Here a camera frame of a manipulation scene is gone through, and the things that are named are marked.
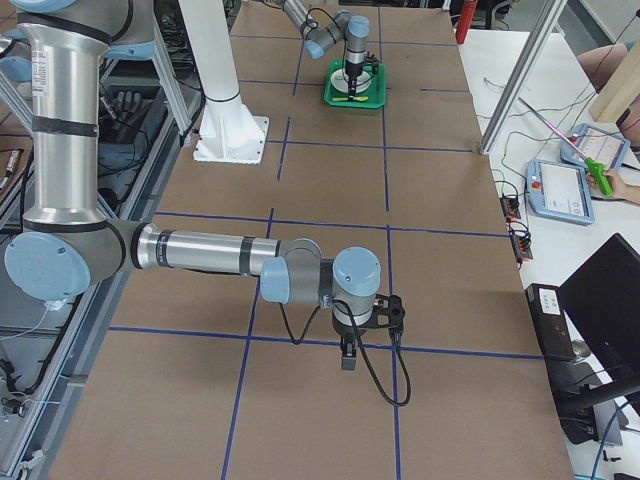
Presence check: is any person in black shirt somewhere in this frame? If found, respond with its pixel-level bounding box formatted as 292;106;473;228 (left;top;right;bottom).
577;42;639;205

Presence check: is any green plastic tray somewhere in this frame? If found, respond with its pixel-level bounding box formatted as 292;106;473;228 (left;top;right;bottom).
323;60;386;109

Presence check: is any yellow plastic spoon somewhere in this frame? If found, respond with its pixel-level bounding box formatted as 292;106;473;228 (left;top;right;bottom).
331;96;369;102

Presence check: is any red cylinder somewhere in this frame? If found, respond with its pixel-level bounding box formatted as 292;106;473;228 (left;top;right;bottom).
455;0;477;45

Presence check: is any white pedestal column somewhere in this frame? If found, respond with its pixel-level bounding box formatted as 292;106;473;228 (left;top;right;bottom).
179;0;269;165

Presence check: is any black laptop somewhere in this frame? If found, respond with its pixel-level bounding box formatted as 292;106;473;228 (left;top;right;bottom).
559;233;639;373

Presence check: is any silver reacher grabber tool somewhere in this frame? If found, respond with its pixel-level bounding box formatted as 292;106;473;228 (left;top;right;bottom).
518;97;613;197

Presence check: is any white round plate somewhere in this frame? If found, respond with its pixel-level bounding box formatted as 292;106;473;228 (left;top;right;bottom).
330;68;372;94

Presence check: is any blue teach pendant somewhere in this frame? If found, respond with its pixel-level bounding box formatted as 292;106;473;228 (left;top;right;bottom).
568;123;631;171
526;159;595;225

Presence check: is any near blue teach pendant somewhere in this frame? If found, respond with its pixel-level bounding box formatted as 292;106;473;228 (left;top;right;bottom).
526;159;595;225

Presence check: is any aluminium side frame rail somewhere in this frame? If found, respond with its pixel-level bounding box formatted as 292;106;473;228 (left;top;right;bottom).
1;40;191;479

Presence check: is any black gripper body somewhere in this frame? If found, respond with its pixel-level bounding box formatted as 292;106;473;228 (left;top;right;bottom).
332;299;375;345
345;62;361;80

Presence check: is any aluminium frame post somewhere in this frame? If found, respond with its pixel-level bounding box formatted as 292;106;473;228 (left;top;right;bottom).
479;0;567;155

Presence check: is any person hand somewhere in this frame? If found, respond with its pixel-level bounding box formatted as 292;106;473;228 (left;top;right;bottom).
587;169;629;199

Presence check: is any black desktop box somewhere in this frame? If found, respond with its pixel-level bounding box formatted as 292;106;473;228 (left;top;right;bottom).
525;283;576;362

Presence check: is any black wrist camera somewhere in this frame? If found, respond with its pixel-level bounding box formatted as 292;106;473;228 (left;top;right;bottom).
364;52;379;76
370;294;406;346

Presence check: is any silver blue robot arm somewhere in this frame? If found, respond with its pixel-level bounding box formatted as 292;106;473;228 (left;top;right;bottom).
275;1;370;101
4;1;382;370

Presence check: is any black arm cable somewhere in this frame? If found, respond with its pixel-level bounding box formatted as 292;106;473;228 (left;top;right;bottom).
304;5;346;31

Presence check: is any far blue teach pendant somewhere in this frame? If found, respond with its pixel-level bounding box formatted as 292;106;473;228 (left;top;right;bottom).
568;123;631;171

